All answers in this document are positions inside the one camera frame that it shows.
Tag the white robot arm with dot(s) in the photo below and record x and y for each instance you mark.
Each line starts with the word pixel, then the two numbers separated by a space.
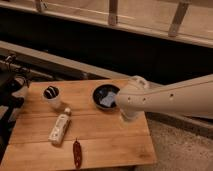
pixel 193 97

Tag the red dried chili pepper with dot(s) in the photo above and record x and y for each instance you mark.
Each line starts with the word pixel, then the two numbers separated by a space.
pixel 77 153

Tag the black bowl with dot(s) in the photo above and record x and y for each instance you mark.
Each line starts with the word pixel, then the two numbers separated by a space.
pixel 100 92

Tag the pale cloth in bowl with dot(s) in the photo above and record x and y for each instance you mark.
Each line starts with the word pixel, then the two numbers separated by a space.
pixel 108 100

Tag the white cup with dark contents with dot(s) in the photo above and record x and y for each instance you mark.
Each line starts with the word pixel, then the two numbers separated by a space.
pixel 52 97

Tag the white plastic bottle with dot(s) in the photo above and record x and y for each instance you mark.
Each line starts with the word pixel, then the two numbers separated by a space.
pixel 60 127

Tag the black equipment at left edge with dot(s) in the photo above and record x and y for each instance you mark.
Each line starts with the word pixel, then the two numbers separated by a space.
pixel 14 86

